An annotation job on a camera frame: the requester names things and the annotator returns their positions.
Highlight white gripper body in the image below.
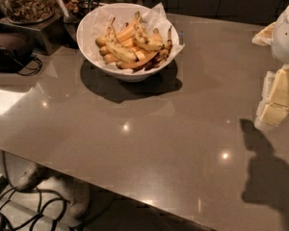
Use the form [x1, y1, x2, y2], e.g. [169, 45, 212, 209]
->
[271, 5, 289, 64]

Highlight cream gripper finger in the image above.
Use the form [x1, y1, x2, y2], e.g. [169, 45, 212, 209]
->
[254, 64, 289, 131]
[251, 22, 276, 46]

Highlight spotted yellow banana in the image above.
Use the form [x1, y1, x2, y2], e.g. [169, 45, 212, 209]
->
[132, 12, 164, 52]

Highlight white robot base foot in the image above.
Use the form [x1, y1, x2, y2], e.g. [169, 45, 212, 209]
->
[16, 163, 91, 231]

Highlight dark overripe small banana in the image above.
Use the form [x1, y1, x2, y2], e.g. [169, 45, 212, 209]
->
[144, 28, 172, 70]

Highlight large smooth yellow banana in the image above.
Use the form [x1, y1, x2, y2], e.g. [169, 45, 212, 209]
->
[116, 15, 164, 70]

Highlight yellow banana bunch underneath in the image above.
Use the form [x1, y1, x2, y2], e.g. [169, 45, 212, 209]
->
[95, 36, 135, 61]

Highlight spotted banana front left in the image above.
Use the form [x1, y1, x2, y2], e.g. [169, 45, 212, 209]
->
[104, 17, 139, 64]

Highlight white ceramic bowl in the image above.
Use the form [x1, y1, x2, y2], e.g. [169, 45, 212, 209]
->
[76, 3, 184, 82]

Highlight serving tongs with tag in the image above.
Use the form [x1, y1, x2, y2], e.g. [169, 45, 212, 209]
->
[56, 0, 79, 24]

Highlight dark metal stand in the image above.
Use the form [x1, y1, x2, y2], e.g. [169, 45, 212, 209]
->
[0, 12, 68, 56]

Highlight glass jar of nuts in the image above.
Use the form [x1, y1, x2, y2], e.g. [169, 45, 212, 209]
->
[0, 0, 55, 24]

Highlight black appliance on counter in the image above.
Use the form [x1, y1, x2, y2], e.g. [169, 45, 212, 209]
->
[0, 33, 35, 73]

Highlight black appliance cable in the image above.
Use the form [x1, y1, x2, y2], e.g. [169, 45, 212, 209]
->
[16, 54, 43, 77]

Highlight black floor cables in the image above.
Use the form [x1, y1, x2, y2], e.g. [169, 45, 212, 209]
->
[0, 151, 71, 231]

